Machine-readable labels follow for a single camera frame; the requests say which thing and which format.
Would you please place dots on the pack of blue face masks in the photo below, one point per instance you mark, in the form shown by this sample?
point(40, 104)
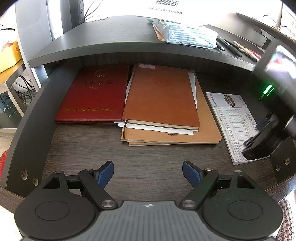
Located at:
point(189, 34)

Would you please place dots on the red certificate folder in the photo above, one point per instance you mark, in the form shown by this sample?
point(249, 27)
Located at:
point(92, 97)

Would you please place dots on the netted orange fruit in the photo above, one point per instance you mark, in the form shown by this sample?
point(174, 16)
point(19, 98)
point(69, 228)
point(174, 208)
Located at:
point(5, 45)

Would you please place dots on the thick black pen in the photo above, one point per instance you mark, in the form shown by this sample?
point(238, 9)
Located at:
point(232, 47)

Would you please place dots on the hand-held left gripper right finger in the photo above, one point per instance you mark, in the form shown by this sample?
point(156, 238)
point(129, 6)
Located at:
point(192, 174)

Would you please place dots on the tan deli notebook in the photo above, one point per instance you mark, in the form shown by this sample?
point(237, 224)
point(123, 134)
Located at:
point(203, 126)

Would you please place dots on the blue white box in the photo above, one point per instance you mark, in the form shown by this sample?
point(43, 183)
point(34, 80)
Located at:
point(7, 104)

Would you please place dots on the white form pad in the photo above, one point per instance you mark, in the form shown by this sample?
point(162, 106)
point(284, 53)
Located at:
point(231, 120)

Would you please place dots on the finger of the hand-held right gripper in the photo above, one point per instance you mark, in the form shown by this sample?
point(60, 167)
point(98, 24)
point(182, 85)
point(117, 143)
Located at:
point(259, 143)

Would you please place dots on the stainless steel table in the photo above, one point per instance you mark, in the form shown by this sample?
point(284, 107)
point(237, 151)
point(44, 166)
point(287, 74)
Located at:
point(13, 102)

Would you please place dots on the black patterned pen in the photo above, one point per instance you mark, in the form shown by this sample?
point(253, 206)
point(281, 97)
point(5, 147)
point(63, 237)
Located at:
point(245, 51)

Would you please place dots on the yellow plastic basket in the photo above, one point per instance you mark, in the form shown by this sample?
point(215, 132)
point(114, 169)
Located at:
point(9, 60)

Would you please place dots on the brown leather notebook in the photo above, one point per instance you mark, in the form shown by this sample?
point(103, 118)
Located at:
point(159, 97)

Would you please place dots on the person's checkered clothing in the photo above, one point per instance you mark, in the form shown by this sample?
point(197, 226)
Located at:
point(288, 220)

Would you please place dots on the white barcode box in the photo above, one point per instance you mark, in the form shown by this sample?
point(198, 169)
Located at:
point(166, 14)

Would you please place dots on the black power strip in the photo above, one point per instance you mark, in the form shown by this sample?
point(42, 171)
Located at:
point(85, 10)

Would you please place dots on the grey standing air conditioner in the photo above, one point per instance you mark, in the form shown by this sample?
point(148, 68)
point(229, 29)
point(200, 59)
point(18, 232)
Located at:
point(39, 18)

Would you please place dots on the short black pen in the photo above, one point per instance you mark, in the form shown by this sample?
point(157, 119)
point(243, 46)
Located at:
point(220, 44)

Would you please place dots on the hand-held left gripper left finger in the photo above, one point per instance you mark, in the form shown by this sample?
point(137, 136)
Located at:
point(105, 174)

